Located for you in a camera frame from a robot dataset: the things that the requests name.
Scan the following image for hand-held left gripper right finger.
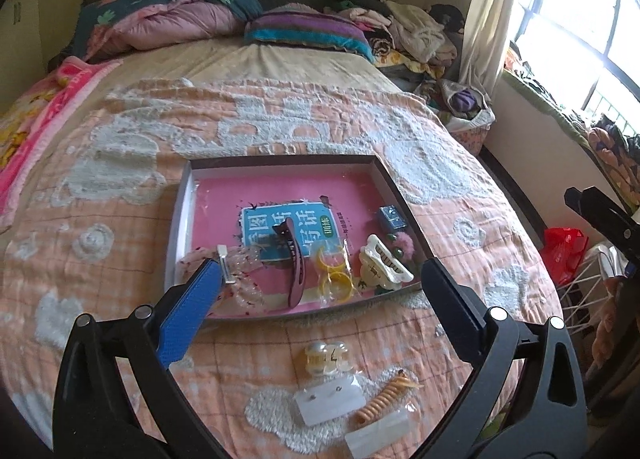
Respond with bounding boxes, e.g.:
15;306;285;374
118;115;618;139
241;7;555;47
422;258;591;459

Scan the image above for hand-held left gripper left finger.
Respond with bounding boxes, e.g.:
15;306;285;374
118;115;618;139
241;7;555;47
52;259;236;459

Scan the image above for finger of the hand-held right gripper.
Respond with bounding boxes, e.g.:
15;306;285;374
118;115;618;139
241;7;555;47
564;186;640;252
585;266;640;410

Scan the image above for lace bow hair clip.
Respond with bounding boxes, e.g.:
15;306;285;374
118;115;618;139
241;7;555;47
177;245;266;312

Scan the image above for pink fuzzy hair tie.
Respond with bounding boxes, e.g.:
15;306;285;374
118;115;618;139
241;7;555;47
382;233;418;260

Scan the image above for white rectangular claw clip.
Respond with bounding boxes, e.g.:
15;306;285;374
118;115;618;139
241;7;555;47
356;234;416;290

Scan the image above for shallow dark cardboard box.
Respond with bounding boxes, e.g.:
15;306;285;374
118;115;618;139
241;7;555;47
165;154;436;324

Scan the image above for small blue box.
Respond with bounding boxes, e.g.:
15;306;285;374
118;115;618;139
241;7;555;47
377;205;407;232

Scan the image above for brown oval hair clip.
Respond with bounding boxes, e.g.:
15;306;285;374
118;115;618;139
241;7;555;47
270;218;307;310

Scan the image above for yellow hair bands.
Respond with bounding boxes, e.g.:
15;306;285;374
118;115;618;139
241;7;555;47
314;241;357;302

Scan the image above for red plastic bag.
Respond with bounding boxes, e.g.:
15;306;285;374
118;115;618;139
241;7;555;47
540;226;591;287

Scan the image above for white flower claw clip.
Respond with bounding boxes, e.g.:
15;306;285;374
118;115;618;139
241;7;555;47
304;340;353;376

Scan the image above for green fringed cloth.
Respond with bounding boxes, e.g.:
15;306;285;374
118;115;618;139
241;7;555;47
502;66;616;180

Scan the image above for clear plastic packet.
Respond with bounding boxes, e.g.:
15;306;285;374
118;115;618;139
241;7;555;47
344;416;417;452

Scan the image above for earring card packet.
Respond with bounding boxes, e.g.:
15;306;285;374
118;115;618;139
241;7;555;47
292;375;368;426

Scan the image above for peach checked cloud quilt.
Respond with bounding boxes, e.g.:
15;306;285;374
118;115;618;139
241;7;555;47
0;76;566;459

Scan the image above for basket of clothes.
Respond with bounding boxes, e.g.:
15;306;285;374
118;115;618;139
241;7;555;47
425;79;496;132

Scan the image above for window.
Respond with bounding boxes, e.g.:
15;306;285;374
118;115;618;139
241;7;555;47
510;0;640;140

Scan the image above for cream curtain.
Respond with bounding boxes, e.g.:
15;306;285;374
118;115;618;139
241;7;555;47
457;0;531;90

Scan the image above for pink cartoon blanket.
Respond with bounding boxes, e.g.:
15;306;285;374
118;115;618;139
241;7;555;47
0;56;123;235

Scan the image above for pile of clothes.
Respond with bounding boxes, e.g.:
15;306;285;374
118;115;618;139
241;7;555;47
325;0;468;84

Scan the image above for pink comforter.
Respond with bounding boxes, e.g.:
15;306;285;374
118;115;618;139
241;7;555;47
82;0;256;62

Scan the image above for striped purple teal pillow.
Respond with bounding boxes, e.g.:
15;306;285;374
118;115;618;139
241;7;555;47
244;9;376;64

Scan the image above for pink purple folded duvet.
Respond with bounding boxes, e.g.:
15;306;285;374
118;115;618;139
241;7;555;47
72;0;263;54

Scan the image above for white wire rack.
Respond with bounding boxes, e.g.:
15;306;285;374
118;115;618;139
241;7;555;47
555;244;631;340

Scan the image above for orange spiral hair tie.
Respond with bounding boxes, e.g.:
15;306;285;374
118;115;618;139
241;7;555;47
356;371;421;427

